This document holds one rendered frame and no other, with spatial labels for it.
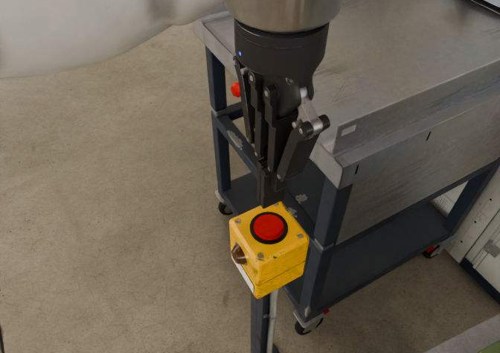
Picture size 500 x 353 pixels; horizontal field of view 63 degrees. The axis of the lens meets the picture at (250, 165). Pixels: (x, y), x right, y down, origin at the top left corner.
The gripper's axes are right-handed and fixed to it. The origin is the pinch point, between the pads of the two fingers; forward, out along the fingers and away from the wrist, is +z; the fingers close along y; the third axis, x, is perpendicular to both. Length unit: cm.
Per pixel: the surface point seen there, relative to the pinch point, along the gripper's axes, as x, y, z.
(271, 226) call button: -0.2, -0.4, 8.8
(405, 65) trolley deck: -49, 24, 15
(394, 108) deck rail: -31.3, 10.0, 9.2
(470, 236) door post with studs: -87, 5, 84
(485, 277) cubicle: -85, -7, 92
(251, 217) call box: 1.1, 2.5, 9.4
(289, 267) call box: -1.1, -4.0, 14.4
